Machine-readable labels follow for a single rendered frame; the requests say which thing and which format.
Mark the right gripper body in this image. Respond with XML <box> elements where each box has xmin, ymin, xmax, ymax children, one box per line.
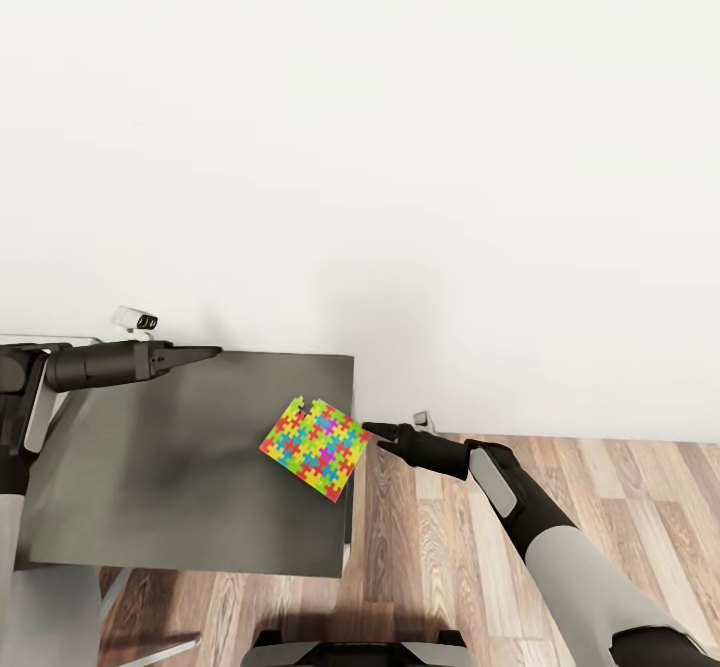
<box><xmin>396</xmin><ymin>424</ymin><xmax>449</xmax><ymax>475</ymax></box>

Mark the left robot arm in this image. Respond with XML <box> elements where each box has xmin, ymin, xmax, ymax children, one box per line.
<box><xmin>0</xmin><ymin>305</ymin><xmax>223</xmax><ymax>648</ymax></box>

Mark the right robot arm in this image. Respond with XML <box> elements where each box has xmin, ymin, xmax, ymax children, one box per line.
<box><xmin>362</xmin><ymin>411</ymin><xmax>720</xmax><ymax>667</ymax></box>

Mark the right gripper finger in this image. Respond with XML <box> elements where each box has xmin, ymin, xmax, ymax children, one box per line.
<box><xmin>362</xmin><ymin>422</ymin><xmax>402</xmax><ymax>442</ymax></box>
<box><xmin>378</xmin><ymin>441</ymin><xmax>401</xmax><ymax>457</ymax></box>

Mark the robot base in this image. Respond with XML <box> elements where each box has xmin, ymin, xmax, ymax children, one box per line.
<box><xmin>240</xmin><ymin>630</ymin><xmax>480</xmax><ymax>667</ymax></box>

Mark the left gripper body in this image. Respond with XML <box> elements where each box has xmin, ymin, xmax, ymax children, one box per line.
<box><xmin>85</xmin><ymin>339</ymin><xmax>169</xmax><ymax>387</ymax></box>

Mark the jigsaw puzzle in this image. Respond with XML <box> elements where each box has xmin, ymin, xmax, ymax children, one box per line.
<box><xmin>260</xmin><ymin>396</ymin><xmax>371</xmax><ymax>502</ymax></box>

